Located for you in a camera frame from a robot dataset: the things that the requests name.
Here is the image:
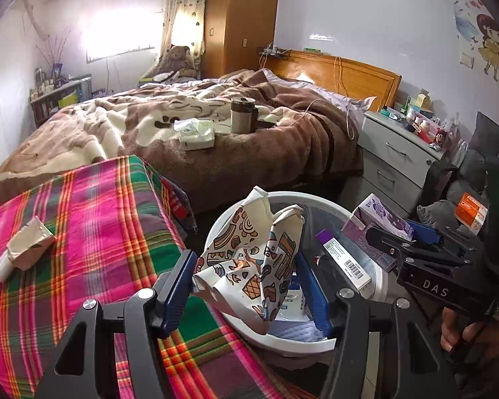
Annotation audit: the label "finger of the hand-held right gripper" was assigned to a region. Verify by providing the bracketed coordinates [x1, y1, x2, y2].
[407, 220, 442, 247]
[364, 223, 471, 274]

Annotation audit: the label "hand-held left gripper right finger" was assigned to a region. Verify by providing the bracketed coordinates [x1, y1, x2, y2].
[293, 253, 454, 399]

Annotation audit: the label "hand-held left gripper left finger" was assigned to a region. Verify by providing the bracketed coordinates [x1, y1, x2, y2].
[33, 249, 198, 399]

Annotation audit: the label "purple drink carton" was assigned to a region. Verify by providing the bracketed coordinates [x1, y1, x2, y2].
[341, 193, 416, 273]

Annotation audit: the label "white plastic bin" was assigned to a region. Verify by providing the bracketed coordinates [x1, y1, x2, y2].
[204, 191, 389, 356]

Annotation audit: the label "doodle patterned paper bag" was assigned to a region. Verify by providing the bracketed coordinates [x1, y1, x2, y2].
[191, 186, 306, 334]

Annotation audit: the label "person's right hand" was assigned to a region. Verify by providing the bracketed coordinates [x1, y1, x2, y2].
[440, 307, 499, 367]

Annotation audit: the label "white blue printed packet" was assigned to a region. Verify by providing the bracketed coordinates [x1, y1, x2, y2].
[274, 287, 310, 321]

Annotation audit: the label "black chair with clothes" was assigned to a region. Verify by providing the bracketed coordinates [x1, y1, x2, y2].
[416, 150, 489, 233]

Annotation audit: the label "purple white barcode box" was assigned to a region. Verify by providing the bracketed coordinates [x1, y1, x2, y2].
[315, 228, 373, 292]

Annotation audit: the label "orange label box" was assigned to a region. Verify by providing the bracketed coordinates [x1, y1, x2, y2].
[454, 192, 489, 235]

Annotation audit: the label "clear bin liner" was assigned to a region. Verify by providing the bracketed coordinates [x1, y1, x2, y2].
[270, 197, 358, 250]

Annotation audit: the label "black bag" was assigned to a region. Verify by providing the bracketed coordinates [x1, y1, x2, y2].
[422, 161, 458, 210]

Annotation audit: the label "grey nightstand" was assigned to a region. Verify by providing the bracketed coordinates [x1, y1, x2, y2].
[358, 110, 447, 217]

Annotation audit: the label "red grey checked cloth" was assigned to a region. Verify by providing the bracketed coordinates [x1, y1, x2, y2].
[162, 175, 198, 237]

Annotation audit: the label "pink green plaid tablecloth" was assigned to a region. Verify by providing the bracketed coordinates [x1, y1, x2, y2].
[0, 155, 308, 399]

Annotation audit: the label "dark patterned cushion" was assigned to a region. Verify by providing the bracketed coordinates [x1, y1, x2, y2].
[468, 111, 499, 163]

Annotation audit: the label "yellow box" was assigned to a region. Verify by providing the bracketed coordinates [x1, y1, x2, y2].
[414, 90, 433, 111]

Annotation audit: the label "bed with brown blanket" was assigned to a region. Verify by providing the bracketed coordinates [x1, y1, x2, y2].
[0, 67, 364, 212]

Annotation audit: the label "lilac pillow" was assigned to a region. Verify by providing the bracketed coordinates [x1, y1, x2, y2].
[262, 68, 377, 113]

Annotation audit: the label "white tissue pack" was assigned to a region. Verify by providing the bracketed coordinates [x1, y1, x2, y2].
[172, 118, 216, 150]

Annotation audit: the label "crumpled cream paper carton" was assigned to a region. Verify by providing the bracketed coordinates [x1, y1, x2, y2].
[0, 216, 56, 281]

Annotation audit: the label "wooden bed headboard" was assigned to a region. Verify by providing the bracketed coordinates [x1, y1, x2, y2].
[264, 49, 402, 113]

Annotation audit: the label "beige thermos cup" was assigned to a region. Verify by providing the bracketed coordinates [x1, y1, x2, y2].
[231, 96, 257, 134]

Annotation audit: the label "headboard shelf with chargers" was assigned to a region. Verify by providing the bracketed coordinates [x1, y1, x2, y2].
[255, 46, 292, 59]

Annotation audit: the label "cluttered low shelf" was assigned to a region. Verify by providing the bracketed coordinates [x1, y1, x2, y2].
[29, 74, 93, 127]

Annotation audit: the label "brown teddy bear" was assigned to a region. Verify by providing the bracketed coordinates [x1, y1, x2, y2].
[165, 45, 200, 79]

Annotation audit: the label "wooden wardrobe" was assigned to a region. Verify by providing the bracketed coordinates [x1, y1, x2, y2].
[200, 0, 282, 79]

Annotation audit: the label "bright window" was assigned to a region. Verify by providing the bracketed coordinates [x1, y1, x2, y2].
[81, 6, 167, 63]

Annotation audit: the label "dried branches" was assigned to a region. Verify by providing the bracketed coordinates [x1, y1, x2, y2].
[37, 29, 73, 71]

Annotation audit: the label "white charging cable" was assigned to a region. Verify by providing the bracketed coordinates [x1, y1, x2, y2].
[297, 55, 360, 139]

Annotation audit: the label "girl wall sticker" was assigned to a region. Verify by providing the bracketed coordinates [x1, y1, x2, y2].
[474, 13, 499, 81]

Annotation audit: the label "blue leaf wall sticker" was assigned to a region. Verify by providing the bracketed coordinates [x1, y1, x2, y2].
[453, 2, 480, 39]

